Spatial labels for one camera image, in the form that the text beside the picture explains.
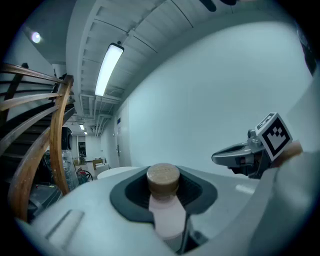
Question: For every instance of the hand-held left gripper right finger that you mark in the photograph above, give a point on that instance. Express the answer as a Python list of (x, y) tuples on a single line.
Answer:
[(225, 195)]

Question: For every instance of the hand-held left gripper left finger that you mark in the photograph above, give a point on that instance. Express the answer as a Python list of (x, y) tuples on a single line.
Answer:
[(87, 202)]

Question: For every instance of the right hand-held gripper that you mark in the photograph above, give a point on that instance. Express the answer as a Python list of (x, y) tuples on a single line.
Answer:
[(275, 137)]

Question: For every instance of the small tan round object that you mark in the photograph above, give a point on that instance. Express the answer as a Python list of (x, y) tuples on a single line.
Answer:
[(163, 180)]

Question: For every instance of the person's right forearm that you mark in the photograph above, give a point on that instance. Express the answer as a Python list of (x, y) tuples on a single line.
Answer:
[(293, 150)]

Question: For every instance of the red fire extinguisher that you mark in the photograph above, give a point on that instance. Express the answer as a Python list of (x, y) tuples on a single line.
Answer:
[(83, 173)]

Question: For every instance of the plastic-wrapped pallet load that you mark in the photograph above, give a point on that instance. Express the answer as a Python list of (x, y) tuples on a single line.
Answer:
[(70, 170)]

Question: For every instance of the black plastic case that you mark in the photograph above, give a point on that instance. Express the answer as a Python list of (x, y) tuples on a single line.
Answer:
[(45, 197)]

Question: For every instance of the black speaker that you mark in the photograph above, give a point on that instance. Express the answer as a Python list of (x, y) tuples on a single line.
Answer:
[(67, 137)]

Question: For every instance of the white door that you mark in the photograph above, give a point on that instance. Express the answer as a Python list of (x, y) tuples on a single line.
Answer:
[(123, 140)]

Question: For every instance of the wooden stair railing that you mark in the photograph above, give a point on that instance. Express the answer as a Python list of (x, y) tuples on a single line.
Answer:
[(56, 130)]

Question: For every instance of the long ceiling light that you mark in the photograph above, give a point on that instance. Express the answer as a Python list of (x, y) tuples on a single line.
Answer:
[(107, 70)]

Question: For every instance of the round ceiling spotlight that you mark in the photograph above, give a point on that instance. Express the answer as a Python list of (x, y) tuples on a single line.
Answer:
[(36, 37)]

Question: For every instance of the blue wall sign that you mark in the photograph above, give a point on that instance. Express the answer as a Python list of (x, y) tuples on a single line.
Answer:
[(118, 121)]

